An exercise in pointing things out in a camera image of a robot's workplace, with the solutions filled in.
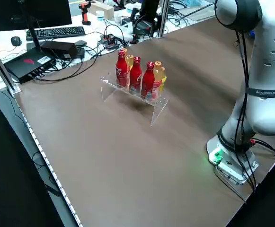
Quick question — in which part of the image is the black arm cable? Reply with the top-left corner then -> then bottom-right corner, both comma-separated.
233,29 -> 257,157

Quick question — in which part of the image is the red cola bottle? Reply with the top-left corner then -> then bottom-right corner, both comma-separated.
115,50 -> 129,88
141,61 -> 155,99
129,56 -> 142,93

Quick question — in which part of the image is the black computer box red logo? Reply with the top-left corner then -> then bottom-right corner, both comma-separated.
3,46 -> 57,84

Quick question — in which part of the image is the black power strip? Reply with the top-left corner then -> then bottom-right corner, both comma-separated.
100,34 -> 119,50

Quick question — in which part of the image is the black computer monitor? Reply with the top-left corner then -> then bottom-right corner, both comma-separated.
0,0 -> 73,52

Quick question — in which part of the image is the black computer mouse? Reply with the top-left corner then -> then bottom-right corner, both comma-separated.
10,36 -> 22,47

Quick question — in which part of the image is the black looped cable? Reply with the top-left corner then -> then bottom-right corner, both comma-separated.
32,51 -> 98,82

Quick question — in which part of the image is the black keyboard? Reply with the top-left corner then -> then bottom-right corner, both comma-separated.
26,26 -> 86,41

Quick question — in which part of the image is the orange and black drill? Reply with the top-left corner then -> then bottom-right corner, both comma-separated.
78,2 -> 92,26

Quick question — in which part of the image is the pale wooden block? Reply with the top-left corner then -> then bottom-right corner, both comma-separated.
89,1 -> 114,20

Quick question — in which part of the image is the blue plastic basket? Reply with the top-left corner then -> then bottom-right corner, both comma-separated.
181,0 -> 204,6

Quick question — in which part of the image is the orange tea bottle red label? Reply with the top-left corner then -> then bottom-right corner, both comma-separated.
152,61 -> 163,99
122,48 -> 130,71

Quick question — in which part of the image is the clear acrylic bottle shelf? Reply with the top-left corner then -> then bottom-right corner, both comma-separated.
99,74 -> 169,127

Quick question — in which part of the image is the aluminium frame rail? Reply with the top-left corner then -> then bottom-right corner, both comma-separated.
0,32 -> 21,95

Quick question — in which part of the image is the black base cable bundle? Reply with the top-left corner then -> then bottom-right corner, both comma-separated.
214,138 -> 275,204

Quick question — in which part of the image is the dark rectangular box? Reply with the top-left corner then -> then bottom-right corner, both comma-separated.
40,40 -> 78,60

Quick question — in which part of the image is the tea bottle yellow label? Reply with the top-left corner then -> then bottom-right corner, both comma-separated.
127,54 -> 135,71
160,67 -> 168,93

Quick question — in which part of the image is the aluminium profile post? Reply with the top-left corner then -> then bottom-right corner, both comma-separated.
157,0 -> 170,38

